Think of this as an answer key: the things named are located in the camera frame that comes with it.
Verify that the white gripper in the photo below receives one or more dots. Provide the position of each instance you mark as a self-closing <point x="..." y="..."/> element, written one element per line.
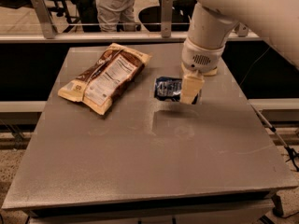
<point x="199" y="59"/>

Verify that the blue pepsi can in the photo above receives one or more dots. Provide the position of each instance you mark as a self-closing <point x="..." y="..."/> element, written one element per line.
<point x="169" y="89"/>

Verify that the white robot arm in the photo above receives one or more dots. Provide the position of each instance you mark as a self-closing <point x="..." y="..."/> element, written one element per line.
<point x="276" y="22"/>

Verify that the brown chip bag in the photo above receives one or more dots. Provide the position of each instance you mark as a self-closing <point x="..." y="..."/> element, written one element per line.
<point x="101" y="84"/>

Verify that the green yellow sponge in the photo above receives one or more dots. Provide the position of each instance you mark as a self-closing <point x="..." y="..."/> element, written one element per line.
<point x="190" y="73"/>

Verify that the black round chair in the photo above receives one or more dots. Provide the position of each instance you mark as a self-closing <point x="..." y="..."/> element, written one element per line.
<point x="182" y="10"/>

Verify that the person in beige trousers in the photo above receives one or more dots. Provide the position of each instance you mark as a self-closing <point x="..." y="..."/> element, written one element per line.
<point x="112" y="12"/>

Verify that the black tripod stand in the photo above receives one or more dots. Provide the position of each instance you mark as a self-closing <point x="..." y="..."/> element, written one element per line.
<point x="293" y="154"/>

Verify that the black office chair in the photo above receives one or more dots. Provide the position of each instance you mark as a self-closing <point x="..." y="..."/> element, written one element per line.
<point x="77" y="12"/>

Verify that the right metal railing bracket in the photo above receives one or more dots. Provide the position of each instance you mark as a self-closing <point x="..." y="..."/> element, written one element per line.
<point x="241" y="30"/>

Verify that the metal railing bracket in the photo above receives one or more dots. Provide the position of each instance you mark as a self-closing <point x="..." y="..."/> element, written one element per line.
<point x="166" y="18"/>
<point x="48" y="27"/>
<point x="241" y="30"/>

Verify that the middle metal railing bracket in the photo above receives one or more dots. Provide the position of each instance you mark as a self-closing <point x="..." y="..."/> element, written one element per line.
<point x="166" y="18"/>

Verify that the left metal railing bracket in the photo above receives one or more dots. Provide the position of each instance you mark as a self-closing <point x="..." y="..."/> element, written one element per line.
<point x="48" y="27"/>

